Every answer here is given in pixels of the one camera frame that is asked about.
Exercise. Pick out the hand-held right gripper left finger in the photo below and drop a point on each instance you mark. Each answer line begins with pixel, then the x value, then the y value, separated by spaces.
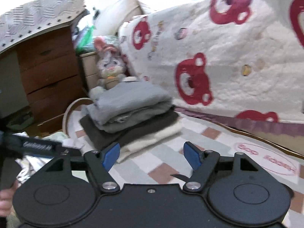
pixel 110 156

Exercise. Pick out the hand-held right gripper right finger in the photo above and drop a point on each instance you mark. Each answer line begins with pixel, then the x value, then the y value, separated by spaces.
pixel 192 156

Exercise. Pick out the grey sweater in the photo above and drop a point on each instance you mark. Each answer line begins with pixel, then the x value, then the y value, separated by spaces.
pixel 128 102

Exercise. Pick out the person's left hand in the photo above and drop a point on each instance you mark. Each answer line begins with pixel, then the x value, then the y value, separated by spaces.
pixel 6 201

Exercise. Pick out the silver crumpled bag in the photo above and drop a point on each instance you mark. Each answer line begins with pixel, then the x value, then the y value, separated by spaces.
pixel 30 168

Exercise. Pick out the dark brown folded garment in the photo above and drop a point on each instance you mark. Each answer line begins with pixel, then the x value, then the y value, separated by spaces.
pixel 99 133

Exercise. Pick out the checked pink and white blanket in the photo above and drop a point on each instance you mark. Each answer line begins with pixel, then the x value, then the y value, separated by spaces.
pixel 166 156

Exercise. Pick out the cream round basket rim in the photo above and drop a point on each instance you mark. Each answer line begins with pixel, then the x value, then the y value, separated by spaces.
pixel 67 114

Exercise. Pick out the wooden chest of drawers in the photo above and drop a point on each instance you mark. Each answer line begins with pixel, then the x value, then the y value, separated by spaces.
pixel 47 76

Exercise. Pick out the beige mattress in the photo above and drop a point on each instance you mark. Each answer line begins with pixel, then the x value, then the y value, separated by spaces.
pixel 273 137

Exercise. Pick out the plush rabbit toy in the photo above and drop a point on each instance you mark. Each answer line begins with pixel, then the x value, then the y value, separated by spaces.
pixel 109 64

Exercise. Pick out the beige nightstand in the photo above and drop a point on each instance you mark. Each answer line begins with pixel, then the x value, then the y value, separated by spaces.
pixel 89 64

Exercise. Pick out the white quilt with red bears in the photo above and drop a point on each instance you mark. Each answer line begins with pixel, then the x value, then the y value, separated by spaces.
pixel 237 52

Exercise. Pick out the green plastic bag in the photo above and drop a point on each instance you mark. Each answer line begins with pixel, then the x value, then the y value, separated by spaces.
pixel 85 38

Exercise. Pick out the patterned white cover cloth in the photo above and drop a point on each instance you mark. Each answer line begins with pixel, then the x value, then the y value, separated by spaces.
pixel 35 16

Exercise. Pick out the cream pillow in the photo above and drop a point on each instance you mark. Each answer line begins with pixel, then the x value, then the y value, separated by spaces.
pixel 123 11

